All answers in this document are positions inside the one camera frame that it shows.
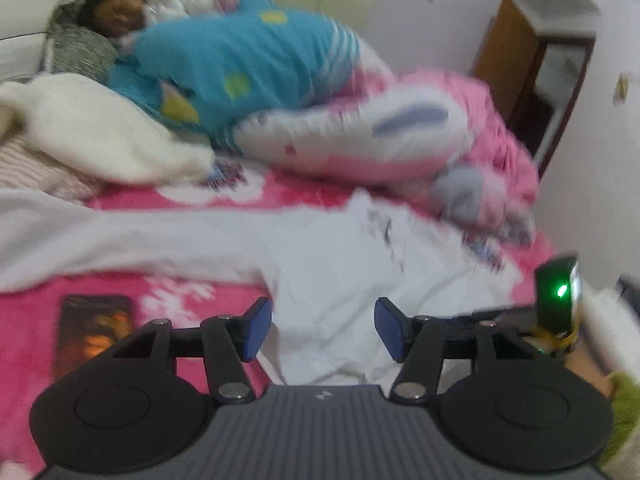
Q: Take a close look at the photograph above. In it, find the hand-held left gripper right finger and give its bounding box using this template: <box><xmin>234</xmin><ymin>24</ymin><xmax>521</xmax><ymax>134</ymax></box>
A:
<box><xmin>374</xmin><ymin>296</ymin><xmax>543</xmax><ymax>405</ymax></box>

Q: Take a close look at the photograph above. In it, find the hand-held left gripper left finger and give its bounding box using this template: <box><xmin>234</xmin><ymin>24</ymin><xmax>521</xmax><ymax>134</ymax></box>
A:
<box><xmin>112</xmin><ymin>296</ymin><xmax>273</xmax><ymax>403</ymax></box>

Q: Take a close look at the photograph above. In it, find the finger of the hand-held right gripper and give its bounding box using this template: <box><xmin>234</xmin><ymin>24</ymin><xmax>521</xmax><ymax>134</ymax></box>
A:
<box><xmin>447</xmin><ymin>307</ymin><xmax>540</xmax><ymax>331</ymax></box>

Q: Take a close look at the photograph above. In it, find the white shirt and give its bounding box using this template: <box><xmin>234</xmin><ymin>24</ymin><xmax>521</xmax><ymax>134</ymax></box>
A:
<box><xmin>0</xmin><ymin>187</ymin><xmax>526</xmax><ymax>386</ymax></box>

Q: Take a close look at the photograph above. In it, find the person's right forearm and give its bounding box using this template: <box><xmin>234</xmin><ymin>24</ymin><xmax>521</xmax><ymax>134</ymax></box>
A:
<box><xmin>597</xmin><ymin>372</ymin><xmax>640</xmax><ymax>467</ymax></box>

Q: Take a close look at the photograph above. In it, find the person's right hand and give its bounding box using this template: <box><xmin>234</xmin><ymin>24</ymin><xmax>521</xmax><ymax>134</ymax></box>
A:
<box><xmin>562</xmin><ymin>342</ymin><xmax>616</xmax><ymax>398</ymax></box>

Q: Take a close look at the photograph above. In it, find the pink floral blanket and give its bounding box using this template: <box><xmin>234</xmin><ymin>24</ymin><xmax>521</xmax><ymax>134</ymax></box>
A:
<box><xmin>0</xmin><ymin>155</ymin><xmax>556</xmax><ymax>480</ymax></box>

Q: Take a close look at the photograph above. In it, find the dark smartphone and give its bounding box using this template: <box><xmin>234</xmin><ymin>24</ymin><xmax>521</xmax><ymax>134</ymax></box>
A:
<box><xmin>52</xmin><ymin>294</ymin><xmax>136</xmax><ymax>382</ymax></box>

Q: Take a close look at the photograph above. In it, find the pink white printed duvet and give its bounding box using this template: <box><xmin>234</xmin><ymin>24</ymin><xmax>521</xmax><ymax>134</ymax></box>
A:
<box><xmin>232</xmin><ymin>67</ymin><xmax>541</xmax><ymax>247</ymax></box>

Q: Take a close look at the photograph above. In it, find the wooden door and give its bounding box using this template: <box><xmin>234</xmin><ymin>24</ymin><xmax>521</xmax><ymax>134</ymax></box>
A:
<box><xmin>472</xmin><ymin>0</ymin><xmax>541</xmax><ymax>151</ymax></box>

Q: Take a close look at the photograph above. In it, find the cream fleece blanket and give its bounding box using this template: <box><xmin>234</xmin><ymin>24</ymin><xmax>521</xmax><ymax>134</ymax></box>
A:
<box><xmin>0</xmin><ymin>74</ymin><xmax>216</xmax><ymax>187</ymax></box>

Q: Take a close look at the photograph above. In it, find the sleeping person in blue blanket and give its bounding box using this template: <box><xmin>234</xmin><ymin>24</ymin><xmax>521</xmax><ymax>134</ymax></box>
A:
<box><xmin>107</xmin><ymin>0</ymin><xmax>361</xmax><ymax>150</ymax></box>

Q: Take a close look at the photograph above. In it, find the pink checked cloth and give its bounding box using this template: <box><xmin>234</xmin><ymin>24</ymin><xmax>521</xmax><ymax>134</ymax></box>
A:
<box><xmin>0</xmin><ymin>135</ymin><xmax>106</xmax><ymax>202</ymax></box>

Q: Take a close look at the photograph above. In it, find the grey patterned pillow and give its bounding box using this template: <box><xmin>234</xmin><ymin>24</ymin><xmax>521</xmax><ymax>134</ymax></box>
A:
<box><xmin>42</xmin><ymin>2</ymin><xmax>119</xmax><ymax>84</ymax></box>

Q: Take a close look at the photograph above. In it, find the pink white headboard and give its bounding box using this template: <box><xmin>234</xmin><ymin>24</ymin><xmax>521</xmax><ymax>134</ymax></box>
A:
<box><xmin>0</xmin><ymin>0</ymin><xmax>101</xmax><ymax>86</ymax></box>

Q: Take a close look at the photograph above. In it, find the dark door frame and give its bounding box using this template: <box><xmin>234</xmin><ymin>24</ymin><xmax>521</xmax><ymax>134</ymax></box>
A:
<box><xmin>525</xmin><ymin>35</ymin><xmax>599</xmax><ymax>179</ymax></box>

